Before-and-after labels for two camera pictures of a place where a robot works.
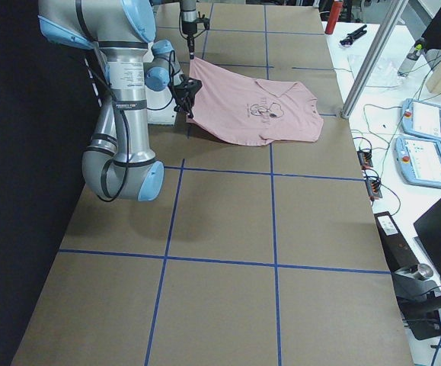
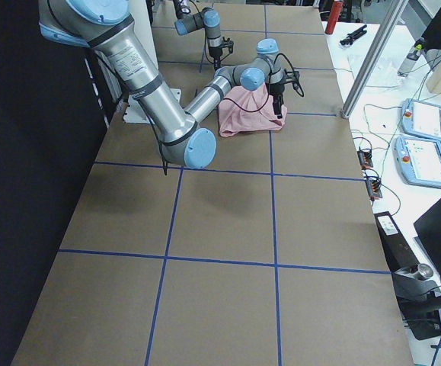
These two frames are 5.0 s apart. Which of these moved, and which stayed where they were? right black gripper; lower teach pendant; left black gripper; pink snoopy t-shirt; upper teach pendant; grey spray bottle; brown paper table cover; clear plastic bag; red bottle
Moved: right black gripper; left black gripper; pink snoopy t-shirt
Stayed: upper teach pendant; red bottle; brown paper table cover; clear plastic bag; lower teach pendant; grey spray bottle
